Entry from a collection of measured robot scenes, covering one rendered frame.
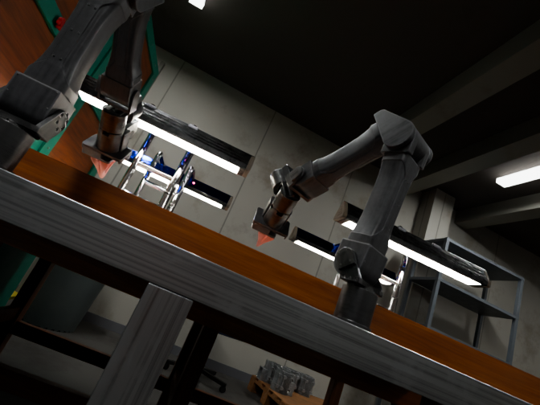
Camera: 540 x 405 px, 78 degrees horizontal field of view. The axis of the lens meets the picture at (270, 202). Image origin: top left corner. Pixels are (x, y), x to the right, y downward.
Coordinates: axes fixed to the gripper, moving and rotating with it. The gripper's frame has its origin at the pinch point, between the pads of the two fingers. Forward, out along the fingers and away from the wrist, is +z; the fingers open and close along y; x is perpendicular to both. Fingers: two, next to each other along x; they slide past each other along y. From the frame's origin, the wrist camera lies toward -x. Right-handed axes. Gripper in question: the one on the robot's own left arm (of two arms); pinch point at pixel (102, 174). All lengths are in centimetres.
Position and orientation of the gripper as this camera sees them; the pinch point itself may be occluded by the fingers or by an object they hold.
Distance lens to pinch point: 100.7
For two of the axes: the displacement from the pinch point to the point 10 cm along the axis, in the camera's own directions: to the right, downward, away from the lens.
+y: -9.0, -4.2, -1.2
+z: -4.2, 7.4, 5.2
